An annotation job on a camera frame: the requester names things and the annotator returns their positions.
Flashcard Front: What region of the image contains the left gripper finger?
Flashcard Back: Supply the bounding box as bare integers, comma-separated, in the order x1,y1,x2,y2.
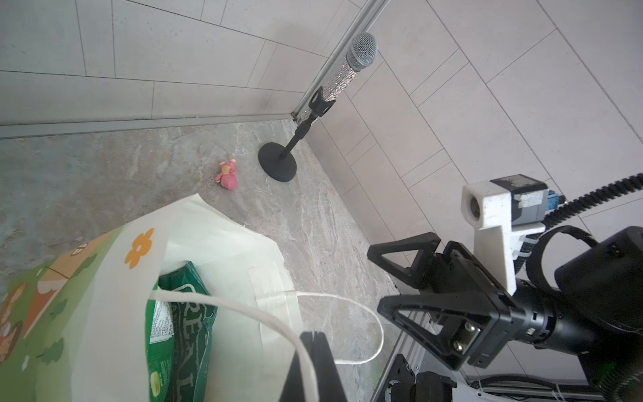
279,332,348,402

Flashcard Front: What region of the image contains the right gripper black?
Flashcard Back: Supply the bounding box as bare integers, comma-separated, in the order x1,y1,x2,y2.
367,232,527,371

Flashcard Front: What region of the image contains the green snack bag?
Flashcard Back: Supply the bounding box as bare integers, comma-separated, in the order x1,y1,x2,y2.
145,260,219,402

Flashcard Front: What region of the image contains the white paper bag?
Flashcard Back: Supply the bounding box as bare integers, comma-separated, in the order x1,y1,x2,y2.
0,193,385,402

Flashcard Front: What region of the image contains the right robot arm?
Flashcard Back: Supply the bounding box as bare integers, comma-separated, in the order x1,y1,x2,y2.
368,174,642,401

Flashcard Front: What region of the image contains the black microphone stand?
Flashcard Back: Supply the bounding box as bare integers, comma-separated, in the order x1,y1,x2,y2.
258,86,335,183

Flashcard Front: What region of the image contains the pink toy on table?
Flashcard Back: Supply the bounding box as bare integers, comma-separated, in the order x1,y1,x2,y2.
215,159,238,191

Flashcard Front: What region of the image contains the silver microphone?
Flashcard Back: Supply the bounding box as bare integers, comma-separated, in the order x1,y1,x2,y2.
321,32,378,102

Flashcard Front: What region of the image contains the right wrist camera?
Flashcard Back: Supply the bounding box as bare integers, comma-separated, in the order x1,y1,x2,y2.
460,174,549,295

